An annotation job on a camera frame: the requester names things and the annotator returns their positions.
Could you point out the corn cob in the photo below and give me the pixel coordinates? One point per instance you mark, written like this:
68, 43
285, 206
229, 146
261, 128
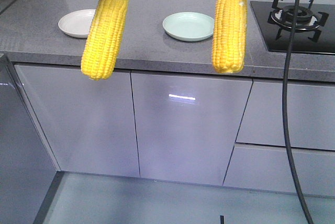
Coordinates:
230, 35
104, 39

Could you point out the gas burner with grate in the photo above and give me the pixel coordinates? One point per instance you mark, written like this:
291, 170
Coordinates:
306, 19

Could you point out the black glass gas hob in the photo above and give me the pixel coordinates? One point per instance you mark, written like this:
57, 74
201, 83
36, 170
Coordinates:
301, 44

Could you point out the grey left cabinet door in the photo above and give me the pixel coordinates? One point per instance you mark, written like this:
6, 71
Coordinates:
89, 125

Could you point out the grey cabinet door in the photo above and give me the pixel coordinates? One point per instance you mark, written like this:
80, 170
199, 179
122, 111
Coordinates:
89, 125
187, 125

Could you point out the grey middle cabinet door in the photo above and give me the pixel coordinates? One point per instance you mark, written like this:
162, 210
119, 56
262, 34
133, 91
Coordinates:
187, 125

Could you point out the grey upper drawer front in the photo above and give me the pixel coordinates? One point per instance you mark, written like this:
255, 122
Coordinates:
310, 108

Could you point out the grey drawer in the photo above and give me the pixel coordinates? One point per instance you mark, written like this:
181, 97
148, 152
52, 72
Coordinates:
266, 168
310, 108

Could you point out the grey lower drawer front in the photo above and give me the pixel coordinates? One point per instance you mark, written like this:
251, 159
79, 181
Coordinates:
266, 168

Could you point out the grey side cabinet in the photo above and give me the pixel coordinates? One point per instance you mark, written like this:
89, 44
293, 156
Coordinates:
29, 178

